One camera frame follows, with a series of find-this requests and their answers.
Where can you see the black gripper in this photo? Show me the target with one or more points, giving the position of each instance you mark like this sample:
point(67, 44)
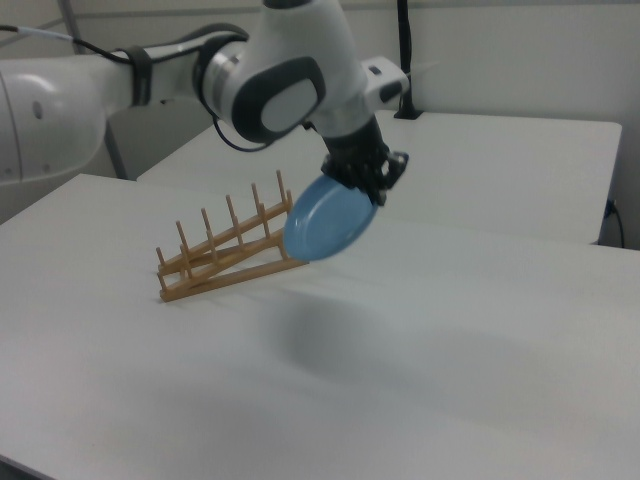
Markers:
point(357, 142)

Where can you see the black pole with clamp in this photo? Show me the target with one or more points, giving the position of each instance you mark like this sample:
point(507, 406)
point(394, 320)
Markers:
point(406, 60)

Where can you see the blue round plate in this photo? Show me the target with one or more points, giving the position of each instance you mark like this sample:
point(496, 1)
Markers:
point(327, 222)

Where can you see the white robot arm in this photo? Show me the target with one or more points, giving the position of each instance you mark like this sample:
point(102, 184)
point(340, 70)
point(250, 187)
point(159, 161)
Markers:
point(300, 40)

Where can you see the wooden plate rack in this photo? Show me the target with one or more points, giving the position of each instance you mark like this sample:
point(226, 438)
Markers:
point(220, 260)

